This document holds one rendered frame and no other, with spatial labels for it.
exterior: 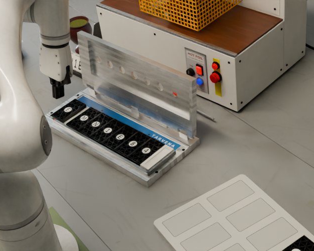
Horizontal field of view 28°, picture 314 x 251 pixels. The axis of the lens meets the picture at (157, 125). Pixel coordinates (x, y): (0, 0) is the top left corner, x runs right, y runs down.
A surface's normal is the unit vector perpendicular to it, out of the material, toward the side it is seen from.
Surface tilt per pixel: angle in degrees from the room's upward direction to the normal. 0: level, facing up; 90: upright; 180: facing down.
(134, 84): 83
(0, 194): 34
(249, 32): 0
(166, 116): 83
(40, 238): 93
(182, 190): 0
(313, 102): 0
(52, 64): 78
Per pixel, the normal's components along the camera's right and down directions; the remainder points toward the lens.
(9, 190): 0.30, -0.45
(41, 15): -0.30, 0.48
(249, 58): 0.73, 0.36
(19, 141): 0.15, 0.04
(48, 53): -0.67, 0.32
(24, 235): 0.42, 0.58
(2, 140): -0.05, 0.09
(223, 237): -0.11, -0.77
